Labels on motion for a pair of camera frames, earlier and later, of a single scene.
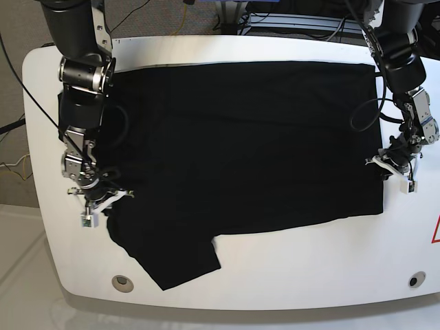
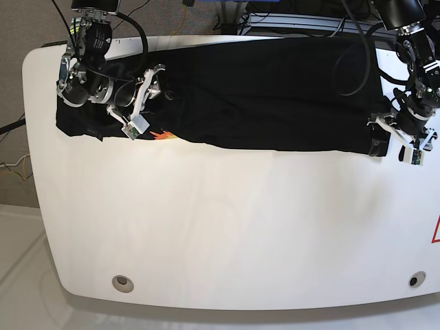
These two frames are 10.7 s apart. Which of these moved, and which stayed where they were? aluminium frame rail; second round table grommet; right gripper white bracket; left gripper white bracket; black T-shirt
Moved: right gripper white bracket; left gripper white bracket; black T-shirt
Stayed: second round table grommet; aluminium frame rail
